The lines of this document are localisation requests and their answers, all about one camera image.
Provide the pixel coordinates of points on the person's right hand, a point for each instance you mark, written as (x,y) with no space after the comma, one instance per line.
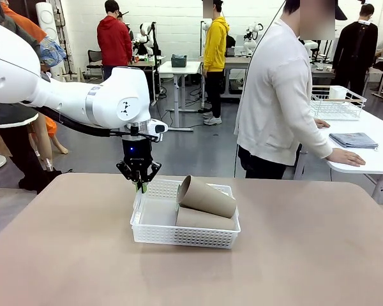
(346,157)

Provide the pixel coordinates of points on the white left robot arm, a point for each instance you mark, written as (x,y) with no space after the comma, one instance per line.
(51,92)

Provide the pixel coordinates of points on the white height-adjustable desk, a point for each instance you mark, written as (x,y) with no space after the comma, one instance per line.
(178,68)

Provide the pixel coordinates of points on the black mesh chair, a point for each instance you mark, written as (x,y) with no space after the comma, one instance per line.
(94,59)

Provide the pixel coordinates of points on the brown cardboard tube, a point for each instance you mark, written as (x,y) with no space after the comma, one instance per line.
(210,201)

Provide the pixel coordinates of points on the person in black jacket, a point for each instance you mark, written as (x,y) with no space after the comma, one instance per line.
(354,51)

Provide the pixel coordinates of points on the person in yellow hoodie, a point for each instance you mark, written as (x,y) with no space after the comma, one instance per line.
(215,48)

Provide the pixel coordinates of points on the person in white cardigan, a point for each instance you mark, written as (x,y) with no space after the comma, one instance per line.
(271,95)

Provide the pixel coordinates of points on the figure in orange blue clothes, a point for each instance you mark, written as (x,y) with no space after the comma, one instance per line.
(22,24)

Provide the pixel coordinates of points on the blue cloth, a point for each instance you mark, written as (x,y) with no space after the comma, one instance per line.
(354,140)

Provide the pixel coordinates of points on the white perforated plastic basket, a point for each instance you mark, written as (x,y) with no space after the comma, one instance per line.
(178,237)

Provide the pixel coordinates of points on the person's right forearm white sleeve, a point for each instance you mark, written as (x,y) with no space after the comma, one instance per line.
(316,140)

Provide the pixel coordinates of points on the dark green storage basket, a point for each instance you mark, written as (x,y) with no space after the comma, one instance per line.
(178,60)

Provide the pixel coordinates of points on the person's left hand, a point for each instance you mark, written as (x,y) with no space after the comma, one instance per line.
(321,123)

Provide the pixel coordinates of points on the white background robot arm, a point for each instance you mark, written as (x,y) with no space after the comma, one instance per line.
(205,26)
(145,35)
(253,33)

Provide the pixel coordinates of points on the white wooden step stool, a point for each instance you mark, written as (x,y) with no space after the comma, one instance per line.
(79,75)

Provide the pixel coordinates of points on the person in red hoodie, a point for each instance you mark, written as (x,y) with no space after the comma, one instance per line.
(115,41)

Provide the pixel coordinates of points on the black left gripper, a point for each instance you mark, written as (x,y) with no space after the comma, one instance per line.
(137,153)

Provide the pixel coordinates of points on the white cylindrical container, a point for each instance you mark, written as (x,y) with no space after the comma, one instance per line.
(337,92)

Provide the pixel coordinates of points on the brown cup brown inside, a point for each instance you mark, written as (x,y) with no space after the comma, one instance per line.
(204,221)

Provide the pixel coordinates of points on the white side table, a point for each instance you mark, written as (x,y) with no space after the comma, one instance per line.
(379,159)

